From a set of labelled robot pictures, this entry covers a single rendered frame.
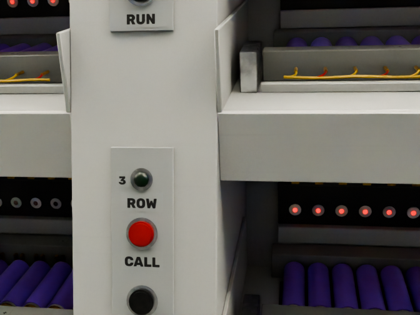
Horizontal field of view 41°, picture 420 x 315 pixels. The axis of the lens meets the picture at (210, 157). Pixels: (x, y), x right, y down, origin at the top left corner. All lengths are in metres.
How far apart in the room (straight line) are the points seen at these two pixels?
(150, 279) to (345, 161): 0.14
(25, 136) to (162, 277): 0.13
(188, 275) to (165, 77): 0.12
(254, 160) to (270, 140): 0.02
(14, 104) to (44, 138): 0.04
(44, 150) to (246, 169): 0.13
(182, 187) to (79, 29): 0.12
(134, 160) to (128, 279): 0.08
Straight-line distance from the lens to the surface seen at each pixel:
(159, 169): 0.35
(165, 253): 0.36
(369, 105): 0.36
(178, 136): 0.35
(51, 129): 0.38
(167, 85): 0.35
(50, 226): 0.58
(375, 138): 0.35
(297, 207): 0.52
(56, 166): 0.39
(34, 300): 0.49
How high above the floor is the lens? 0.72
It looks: 3 degrees down
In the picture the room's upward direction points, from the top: straight up
